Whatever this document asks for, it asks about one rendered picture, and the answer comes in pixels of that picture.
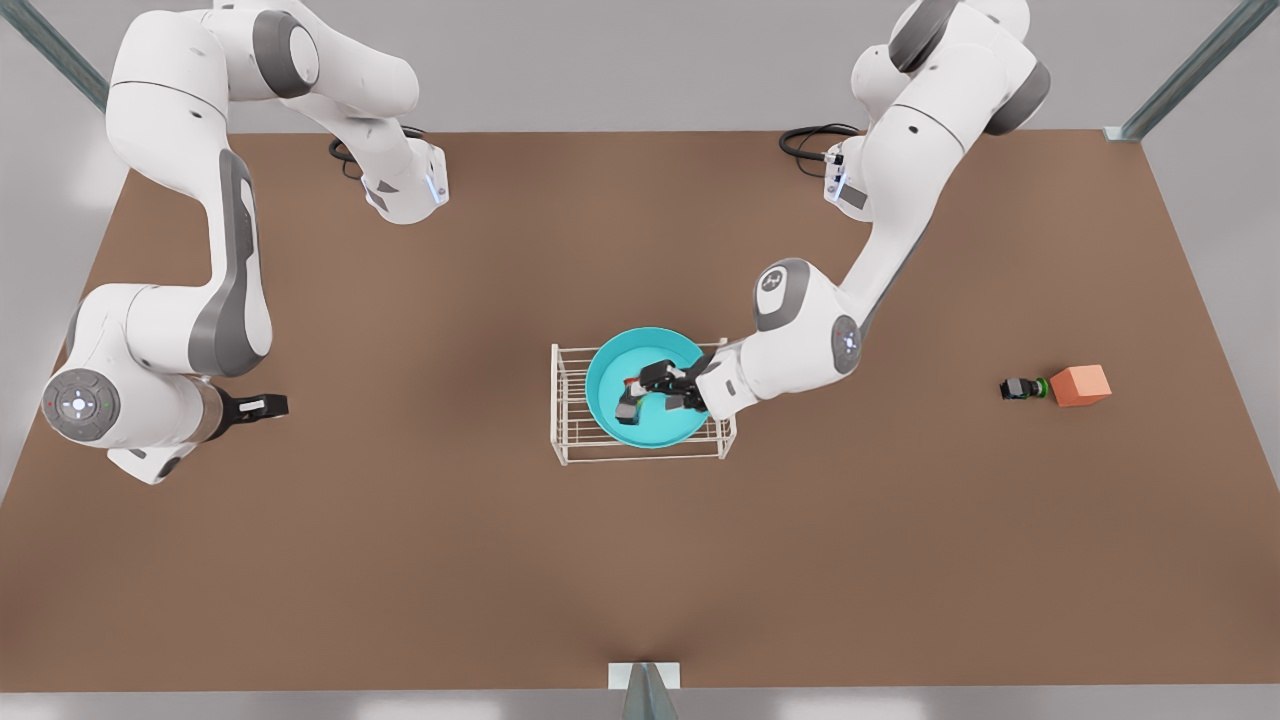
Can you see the red button switch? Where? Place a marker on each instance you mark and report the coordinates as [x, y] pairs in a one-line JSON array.
[[629, 410]]

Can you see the teal plate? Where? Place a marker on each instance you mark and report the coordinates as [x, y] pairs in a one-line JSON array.
[[612, 372]]

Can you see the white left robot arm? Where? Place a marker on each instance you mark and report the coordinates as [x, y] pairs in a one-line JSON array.
[[900, 170]]

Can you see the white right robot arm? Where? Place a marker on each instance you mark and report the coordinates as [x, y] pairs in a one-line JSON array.
[[170, 110]]

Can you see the orange box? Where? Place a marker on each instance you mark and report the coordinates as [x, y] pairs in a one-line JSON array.
[[1082, 385]]

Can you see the silver frame post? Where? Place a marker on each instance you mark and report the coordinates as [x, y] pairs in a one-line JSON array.
[[1190, 70], [60, 50], [645, 690]]

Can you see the green button switch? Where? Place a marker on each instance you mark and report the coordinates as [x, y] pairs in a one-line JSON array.
[[1020, 388]]

